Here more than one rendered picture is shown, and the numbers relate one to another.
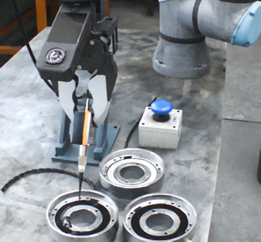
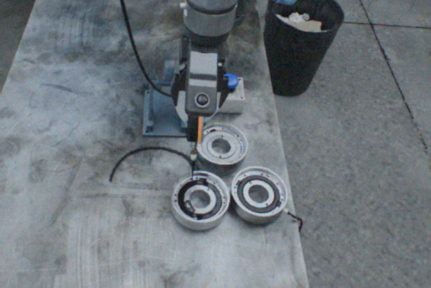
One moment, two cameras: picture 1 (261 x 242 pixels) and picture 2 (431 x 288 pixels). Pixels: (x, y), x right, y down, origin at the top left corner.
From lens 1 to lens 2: 0.39 m
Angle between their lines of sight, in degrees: 24
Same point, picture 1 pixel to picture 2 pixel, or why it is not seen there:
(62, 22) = (198, 64)
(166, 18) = not seen: outside the picture
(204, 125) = (257, 85)
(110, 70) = (226, 89)
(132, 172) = (217, 142)
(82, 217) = (194, 194)
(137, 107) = not seen: hidden behind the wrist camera
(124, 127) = not seen: hidden behind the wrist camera
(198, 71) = (237, 22)
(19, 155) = (109, 136)
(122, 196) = (220, 170)
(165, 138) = (234, 106)
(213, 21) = not seen: outside the picture
